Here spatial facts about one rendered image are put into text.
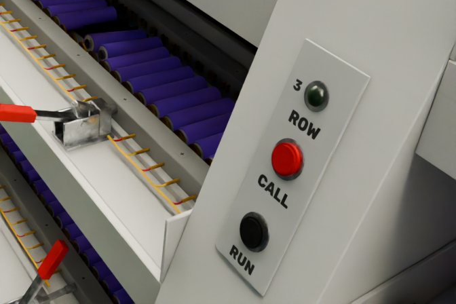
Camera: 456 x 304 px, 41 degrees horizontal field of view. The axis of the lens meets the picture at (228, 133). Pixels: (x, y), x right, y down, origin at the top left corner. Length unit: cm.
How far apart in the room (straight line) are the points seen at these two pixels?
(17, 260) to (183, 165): 27
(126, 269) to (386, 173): 21
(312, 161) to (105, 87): 26
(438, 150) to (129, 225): 22
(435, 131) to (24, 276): 46
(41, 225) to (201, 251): 33
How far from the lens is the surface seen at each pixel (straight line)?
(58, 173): 48
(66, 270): 61
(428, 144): 27
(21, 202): 68
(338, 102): 27
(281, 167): 29
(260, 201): 31
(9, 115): 45
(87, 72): 53
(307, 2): 29
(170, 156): 43
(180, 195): 43
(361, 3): 28
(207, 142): 46
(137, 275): 40
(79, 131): 47
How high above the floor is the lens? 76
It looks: 21 degrees down
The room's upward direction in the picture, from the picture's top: 22 degrees clockwise
